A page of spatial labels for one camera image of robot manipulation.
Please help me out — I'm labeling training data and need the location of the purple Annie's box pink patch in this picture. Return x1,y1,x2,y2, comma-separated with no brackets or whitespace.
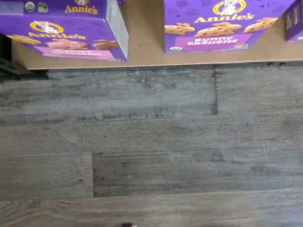
0,0,130,63

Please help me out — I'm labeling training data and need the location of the tan particle board shelf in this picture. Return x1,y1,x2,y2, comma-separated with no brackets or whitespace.
11,0,303,70

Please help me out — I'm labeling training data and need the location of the purple Annie's box violet patch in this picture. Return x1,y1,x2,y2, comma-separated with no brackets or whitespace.
163,0,297,53

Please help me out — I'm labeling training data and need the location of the purple Annie's hidden veggie box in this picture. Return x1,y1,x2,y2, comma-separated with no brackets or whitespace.
285,0,303,43

